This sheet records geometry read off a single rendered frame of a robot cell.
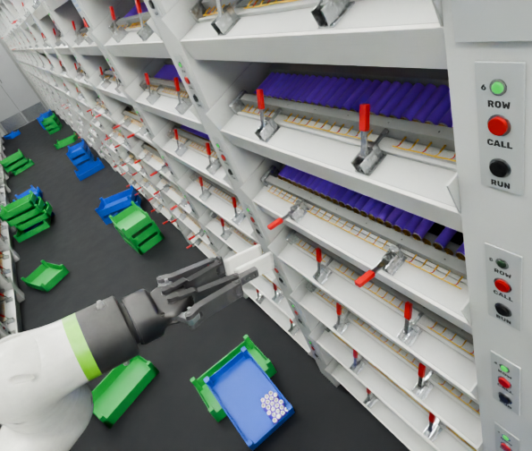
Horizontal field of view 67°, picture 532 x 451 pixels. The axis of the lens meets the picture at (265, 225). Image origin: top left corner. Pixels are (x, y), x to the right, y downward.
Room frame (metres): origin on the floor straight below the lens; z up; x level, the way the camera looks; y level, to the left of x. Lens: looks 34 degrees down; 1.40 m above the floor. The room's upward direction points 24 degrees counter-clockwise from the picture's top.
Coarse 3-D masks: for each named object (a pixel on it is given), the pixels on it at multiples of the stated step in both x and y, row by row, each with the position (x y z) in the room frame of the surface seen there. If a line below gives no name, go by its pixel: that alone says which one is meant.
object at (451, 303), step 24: (264, 168) 0.92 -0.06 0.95; (264, 192) 0.89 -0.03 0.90; (312, 216) 0.71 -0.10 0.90; (312, 240) 0.69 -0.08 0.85; (336, 240) 0.61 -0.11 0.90; (360, 240) 0.57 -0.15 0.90; (432, 240) 0.48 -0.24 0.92; (360, 264) 0.53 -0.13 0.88; (408, 264) 0.47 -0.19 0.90; (408, 288) 0.43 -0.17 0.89; (432, 288) 0.41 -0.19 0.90; (456, 288) 0.39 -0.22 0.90; (456, 312) 0.36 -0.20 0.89
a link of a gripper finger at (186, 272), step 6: (210, 258) 0.55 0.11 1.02; (198, 264) 0.55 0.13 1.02; (204, 264) 0.54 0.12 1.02; (180, 270) 0.54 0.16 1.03; (186, 270) 0.54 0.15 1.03; (192, 270) 0.54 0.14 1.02; (198, 270) 0.54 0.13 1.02; (162, 276) 0.54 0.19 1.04; (168, 276) 0.53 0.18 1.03; (174, 276) 0.53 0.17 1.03; (180, 276) 0.53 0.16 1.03; (186, 276) 0.53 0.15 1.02; (162, 282) 0.53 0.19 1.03
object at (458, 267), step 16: (272, 176) 0.88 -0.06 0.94; (272, 192) 0.85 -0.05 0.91; (288, 192) 0.81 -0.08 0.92; (304, 192) 0.75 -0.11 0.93; (320, 208) 0.70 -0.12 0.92; (336, 208) 0.65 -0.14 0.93; (352, 224) 0.61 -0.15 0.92; (368, 224) 0.57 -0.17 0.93; (384, 240) 0.53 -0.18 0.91; (400, 240) 0.50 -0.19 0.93; (416, 240) 0.48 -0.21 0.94; (416, 256) 0.46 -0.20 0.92; (432, 256) 0.44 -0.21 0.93; (448, 256) 0.42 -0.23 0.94; (432, 272) 0.42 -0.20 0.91; (448, 272) 0.41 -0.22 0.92; (464, 272) 0.38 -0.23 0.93
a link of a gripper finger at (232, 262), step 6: (258, 246) 0.55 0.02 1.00; (240, 252) 0.54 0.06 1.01; (246, 252) 0.54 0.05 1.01; (252, 252) 0.54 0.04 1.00; (258, 252) 0.55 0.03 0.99; (228, 258) 0.54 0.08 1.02; (234, 258) 0.53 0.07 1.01; (240, 258) 0.54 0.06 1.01; (246, 258) 0.54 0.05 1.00; (252, 258) 0.54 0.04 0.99; (228, 264) 0.53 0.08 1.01; (234, 264) 0.53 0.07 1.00; (240, 264) 0.53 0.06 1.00; (228, 270) 0.53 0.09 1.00
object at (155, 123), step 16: (80, 0) 1.56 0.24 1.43; (96, 0) 1.57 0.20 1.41; (112, 0) 1.59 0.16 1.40; (96, 16) 1.56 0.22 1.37; (128, 64) 1.57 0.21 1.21; (144, 64) 1.59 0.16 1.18; (128, 80) 1.56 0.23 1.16; (128, 96) 1.62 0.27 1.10; (144, 112) 1.56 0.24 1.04; (160, 128) 1.57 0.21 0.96; (176, 160) 1.56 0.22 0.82; (176, 176) 1.57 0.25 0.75; (208, 240) 1.64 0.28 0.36
